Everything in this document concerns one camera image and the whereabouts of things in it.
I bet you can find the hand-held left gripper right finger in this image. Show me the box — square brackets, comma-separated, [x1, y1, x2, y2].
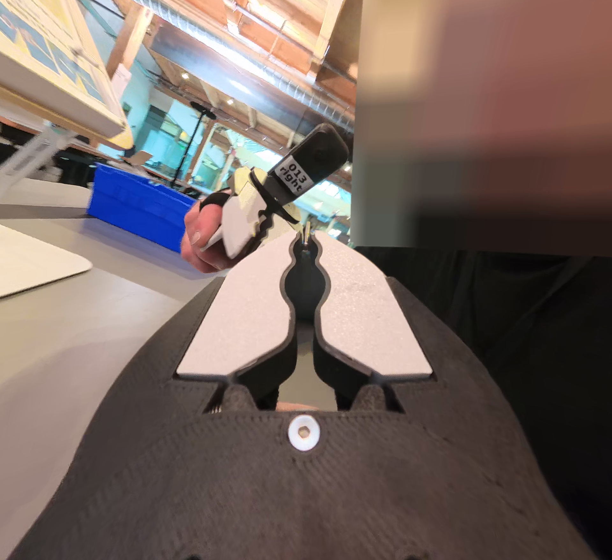
[312, 232, 434, 411]

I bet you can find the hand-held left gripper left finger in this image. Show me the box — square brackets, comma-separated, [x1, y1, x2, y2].
[176, 233, 298, 409]

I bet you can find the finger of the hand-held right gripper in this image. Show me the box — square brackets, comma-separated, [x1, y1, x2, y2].
[260, 203, 301, 240]
[220, 184, 269, 261]

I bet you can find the person's right hand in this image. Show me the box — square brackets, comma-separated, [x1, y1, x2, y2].
[181, 199, 238, 275]

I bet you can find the blue plastic bin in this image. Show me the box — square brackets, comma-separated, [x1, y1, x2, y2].
[87, 162, 193, 253]

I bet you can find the black tripod stand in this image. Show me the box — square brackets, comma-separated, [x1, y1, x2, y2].
[171, 100, 218, 188]

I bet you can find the wooden board stand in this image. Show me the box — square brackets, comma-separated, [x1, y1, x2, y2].
[0, 0, 135, 299]

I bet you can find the instruction sheet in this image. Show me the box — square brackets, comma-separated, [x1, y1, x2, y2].
[0, 0, 120, 107]

